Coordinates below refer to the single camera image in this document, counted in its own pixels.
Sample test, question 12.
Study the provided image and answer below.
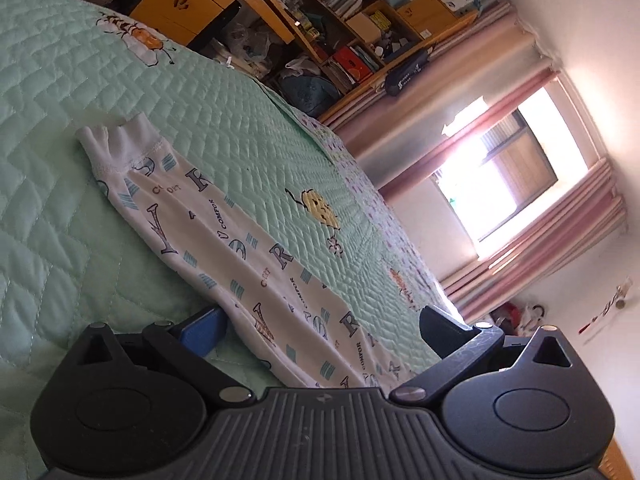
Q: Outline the wooden bookshelf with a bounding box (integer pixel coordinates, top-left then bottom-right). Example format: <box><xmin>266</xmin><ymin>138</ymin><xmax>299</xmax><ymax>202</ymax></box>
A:
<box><xmin>295</xmin><ymin>0</ymin><xmax>481</xmax><ymax>116</ymax></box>

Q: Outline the red orange shelf box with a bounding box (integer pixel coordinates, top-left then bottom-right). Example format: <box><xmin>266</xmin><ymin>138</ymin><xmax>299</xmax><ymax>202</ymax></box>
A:
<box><xmin>332</xmin><ymin>46</ymin><xmax>373</xmax><ymax>86</ymax></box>

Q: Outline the green quilted bee bedspread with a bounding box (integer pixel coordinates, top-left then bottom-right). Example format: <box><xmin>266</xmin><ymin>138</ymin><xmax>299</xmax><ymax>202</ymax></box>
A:
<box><xmin>0</xmin><ymin>0</ymin><xmax>463</xmax><ymax>480</ymax></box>

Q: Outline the white plastic bag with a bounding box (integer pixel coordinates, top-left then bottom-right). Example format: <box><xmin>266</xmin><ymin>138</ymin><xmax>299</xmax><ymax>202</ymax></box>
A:
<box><xmin>517</xmin><ymin>302</ymin><xmax>546</xmax><ymax>331</ymax></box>

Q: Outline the dark blue hanging bag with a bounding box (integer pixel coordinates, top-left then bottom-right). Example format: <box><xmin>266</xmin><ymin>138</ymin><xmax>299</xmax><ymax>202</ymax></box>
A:
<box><xmin>384</xmin><ymin>50</ymin><xmax>433</xmax><ymax>97</ymax></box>

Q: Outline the bright window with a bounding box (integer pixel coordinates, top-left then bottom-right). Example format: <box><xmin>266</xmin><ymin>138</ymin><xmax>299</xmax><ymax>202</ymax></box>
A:
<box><xmin>432</xmin><ymin>90</ymin><xmax>558</xmax><ymax>256</ymax></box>

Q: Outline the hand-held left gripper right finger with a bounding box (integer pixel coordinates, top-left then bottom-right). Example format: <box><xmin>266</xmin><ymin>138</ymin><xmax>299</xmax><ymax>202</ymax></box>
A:
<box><xmin>390</xmin><ymin>305</ymin><xmax>572</xmax><ymax>406</ymax></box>

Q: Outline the small cardboard box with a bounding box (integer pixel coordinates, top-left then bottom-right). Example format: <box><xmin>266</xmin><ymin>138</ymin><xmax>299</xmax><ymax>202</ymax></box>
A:
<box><xmin>345</xmin><ymin>12</ymin><xmax>383</xmax><ymax>43</ymax></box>

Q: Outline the white letter-print long-sleeve shirt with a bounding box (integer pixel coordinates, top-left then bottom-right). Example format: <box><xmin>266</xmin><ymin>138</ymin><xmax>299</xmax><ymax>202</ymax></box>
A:
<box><xmin>76</xmin><ymin>114</ymin><xmax>436</xmax><ymax>390</ymax></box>

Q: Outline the red hanging ornament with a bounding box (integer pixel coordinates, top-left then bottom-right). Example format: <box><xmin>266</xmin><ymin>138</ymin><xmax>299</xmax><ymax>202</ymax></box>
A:
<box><xmin>580</xmin><ymin>285</ymin><xmax>633</xmax><ymax>333</ymax></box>

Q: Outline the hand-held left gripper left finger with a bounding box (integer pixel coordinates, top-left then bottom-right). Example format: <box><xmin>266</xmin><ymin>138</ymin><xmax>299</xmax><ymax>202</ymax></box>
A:
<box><xmin>65</xmin><ymin>306</ymin><xmax>253</xmax><ymax>407</ymax></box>

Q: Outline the blue fabric bag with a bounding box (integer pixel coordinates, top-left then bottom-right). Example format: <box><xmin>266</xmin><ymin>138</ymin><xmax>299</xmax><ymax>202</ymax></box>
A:
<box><xmin>280</xmin><ymin>67</ymin><xmax>341</xmax><ymax>116</ymax></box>

